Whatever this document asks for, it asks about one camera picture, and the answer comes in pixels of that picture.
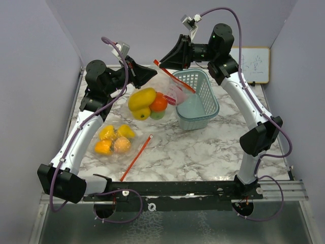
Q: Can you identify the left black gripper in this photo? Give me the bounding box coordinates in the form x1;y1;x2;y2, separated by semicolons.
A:
104;55;157;96

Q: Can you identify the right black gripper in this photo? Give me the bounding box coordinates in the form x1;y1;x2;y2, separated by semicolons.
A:
158;35;216;71

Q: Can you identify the yellow mango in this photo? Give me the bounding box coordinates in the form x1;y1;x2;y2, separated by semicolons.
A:
128;87;156;111

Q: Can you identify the clear zip bag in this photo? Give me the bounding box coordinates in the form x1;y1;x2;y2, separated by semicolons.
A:
125;60;196;121
90;124;153;181

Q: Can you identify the orange tangerine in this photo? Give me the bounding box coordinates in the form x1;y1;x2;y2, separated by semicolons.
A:
149;92;168;111
114;137;131;154

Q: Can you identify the red apple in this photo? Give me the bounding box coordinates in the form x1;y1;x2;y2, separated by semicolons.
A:
176;89;191;105

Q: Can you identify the yellow apple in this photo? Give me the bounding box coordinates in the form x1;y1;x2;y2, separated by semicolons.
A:
132;107;151;120

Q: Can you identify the green apple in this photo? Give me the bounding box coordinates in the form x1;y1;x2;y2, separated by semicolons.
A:
150;110;166;120

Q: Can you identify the yellow pear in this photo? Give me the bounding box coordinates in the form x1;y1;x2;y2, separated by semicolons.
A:
116;124;136;138

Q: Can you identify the blue plastic basket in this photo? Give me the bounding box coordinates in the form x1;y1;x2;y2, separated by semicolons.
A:
173;69;219;131

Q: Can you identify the yellow bell pepper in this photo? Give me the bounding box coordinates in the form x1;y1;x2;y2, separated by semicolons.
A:
99;125;117;141

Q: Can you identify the orange bell pepper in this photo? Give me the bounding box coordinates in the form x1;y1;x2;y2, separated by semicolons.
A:
94;140;112;155

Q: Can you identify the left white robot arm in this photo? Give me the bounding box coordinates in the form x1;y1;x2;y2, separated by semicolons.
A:
37;56;157;203

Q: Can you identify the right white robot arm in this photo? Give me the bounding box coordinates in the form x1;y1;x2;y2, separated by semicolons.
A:
159;23;283;199

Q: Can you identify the small whiteboard with writing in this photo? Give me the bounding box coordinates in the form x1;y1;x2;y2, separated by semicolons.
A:
241;47;270;84

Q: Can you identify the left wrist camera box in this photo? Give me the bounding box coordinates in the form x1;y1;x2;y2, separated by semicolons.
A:
111;41;130;60

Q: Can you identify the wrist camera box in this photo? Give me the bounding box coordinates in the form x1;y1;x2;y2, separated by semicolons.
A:
111;41;130;60
181;14;202;31

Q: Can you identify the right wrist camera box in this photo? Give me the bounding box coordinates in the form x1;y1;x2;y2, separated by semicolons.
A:
181;14;202;31

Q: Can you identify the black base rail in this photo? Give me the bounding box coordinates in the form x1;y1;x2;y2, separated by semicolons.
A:
83;181;263;212

